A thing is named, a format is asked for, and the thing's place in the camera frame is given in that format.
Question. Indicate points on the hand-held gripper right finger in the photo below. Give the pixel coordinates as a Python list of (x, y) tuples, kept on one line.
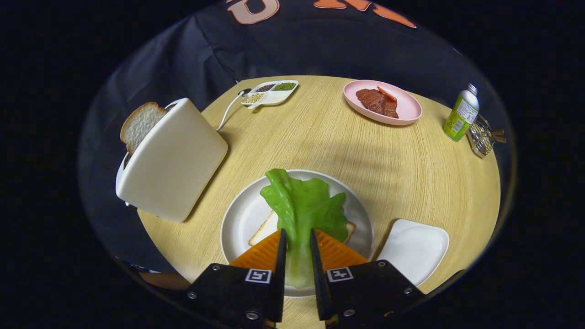
[(320, 292)]

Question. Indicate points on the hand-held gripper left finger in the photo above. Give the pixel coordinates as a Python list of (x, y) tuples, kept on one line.
[(279, 283)]

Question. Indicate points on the green lettuce leaf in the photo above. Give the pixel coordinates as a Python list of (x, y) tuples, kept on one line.
[(301, 205)]

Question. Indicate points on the toasted bread slice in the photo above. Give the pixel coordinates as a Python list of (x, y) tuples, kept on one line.
[(139, 125)]

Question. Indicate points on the white bread slice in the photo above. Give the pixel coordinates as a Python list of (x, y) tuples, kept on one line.
[(267, 228)]

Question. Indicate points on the round white plate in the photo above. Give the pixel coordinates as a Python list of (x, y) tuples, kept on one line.
[(242, 214)]

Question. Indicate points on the square white plate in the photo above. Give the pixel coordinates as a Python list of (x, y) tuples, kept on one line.
[(413, 251)]

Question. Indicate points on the white toaster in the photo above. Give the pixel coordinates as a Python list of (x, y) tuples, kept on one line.
[(173, 164)]

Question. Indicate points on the white divided bean dish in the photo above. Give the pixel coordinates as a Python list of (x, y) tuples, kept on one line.
[(274, 97)]

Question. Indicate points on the brown meat piece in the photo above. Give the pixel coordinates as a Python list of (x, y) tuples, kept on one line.
[(372, 100)]

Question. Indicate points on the pink plate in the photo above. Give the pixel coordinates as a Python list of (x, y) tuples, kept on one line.
[(409, 109)]

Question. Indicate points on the red sausage slice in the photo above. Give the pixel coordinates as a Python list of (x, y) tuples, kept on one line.
[(387, 93)]

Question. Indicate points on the green label bottle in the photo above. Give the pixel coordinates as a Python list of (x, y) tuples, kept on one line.
[(459, 121)]

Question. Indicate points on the black backdrop cloth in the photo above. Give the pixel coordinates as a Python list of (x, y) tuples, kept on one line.
[(183, 55)]

